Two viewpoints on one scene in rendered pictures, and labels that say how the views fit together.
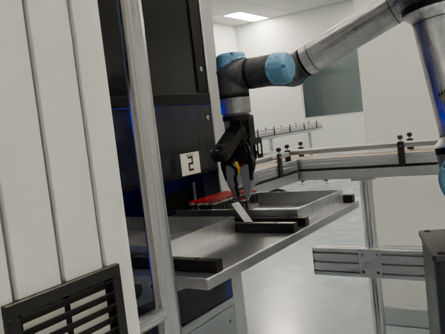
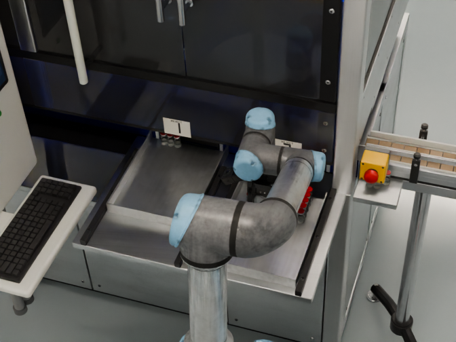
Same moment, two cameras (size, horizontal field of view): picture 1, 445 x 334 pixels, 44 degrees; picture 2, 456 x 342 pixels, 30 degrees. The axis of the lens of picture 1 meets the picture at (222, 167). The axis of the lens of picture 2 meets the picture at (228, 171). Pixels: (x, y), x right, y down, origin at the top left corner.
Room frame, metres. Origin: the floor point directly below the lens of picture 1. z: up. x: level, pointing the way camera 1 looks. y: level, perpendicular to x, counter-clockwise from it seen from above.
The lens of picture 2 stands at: (0.92, -1.64, 2.67)
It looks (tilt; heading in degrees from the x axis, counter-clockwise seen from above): 44 degrees down; 77
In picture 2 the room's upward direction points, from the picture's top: 3 degrees counter-clockwise
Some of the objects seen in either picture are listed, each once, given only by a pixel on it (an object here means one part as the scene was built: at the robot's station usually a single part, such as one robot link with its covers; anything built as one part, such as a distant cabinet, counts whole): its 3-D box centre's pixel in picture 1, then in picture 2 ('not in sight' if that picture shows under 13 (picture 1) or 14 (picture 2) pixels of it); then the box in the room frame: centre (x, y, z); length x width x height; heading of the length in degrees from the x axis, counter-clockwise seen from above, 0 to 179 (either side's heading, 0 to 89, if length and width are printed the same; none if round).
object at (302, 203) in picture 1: (260, 206); (267, 228); (1.38, -0.08, 0.90); 0.34 x 0.26 x 0.04; 56
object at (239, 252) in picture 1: (209, 232); (216, 211); (1.27, 0.05, 0.87); 0.70 x 0.48 x 0.02; 146
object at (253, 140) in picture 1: (240, 138); (264, 175); (1.39, -0.05, 1.07); 0.09 x 0.08 x 0.12; 146
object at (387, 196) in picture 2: not in sight; (378, 186); (1.76, 0.00, 0.87); 0.14 x 0.13 x 0.02; 56
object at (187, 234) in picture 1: (136, 236); (169, 177); (1.17, 0.20, 0.90); 0.34 x 0.26 x 0.04; 56
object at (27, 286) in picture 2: not in sight; (24, 229); (0.71, 0.22, 0.79); 0.45 x 0.28 x 0.03; 56
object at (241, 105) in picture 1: (234, 107); not in sight; (1.38, -0.05, 1.15); 0.08 x 0.08 x 0.05
